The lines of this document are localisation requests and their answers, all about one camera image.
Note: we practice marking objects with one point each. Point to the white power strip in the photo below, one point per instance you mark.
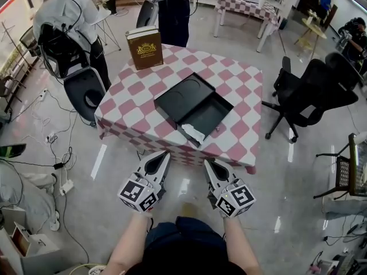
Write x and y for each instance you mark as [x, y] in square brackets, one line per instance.
[66, 187]
[52, 137]
[43, 94]

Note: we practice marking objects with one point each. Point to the white cloth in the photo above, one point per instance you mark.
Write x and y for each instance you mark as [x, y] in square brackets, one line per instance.
[193, 132]

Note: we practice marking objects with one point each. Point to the far checkered table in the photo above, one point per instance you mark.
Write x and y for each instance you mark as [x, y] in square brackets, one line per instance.
[262, 39]

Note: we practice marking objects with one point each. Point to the round white side table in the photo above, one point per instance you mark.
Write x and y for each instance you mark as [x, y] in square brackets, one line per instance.
[101, 16]

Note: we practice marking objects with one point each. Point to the person's right forearm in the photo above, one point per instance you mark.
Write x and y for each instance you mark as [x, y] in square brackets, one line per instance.
[241, 245]

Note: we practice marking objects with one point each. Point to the person's blue trousers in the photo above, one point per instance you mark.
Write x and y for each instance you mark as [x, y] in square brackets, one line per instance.
[183, 231]

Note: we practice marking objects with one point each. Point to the black office chair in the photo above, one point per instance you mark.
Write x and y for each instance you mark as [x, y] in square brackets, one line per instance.
[309, 96]
[341, 67]

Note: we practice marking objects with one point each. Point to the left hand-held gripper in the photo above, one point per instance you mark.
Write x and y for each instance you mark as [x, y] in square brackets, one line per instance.
[133, 189]

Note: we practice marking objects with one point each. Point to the black power adapter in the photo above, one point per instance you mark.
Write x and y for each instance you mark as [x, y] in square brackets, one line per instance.
[58, 165]

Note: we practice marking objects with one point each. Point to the person's left forearm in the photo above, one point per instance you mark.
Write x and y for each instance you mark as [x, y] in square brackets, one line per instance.
[126, 245]

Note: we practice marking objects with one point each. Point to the black drawer box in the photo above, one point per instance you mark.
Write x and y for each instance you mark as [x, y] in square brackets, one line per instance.
[186, 96]

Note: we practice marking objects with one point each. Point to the brown book-shaped box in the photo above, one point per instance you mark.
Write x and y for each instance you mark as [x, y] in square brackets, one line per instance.
[144, 50]

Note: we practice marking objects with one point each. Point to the person's black shirt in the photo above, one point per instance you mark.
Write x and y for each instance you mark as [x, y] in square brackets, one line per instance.
[186, 263]

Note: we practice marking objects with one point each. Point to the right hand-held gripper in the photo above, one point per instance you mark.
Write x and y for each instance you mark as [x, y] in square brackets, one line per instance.
[239, 196]

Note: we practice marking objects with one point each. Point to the yellow round table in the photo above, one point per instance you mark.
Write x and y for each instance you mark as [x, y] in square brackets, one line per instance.
[311, 30]

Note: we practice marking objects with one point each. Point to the black metal mesh chair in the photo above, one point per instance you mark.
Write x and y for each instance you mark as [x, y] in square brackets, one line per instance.
[344, 170]

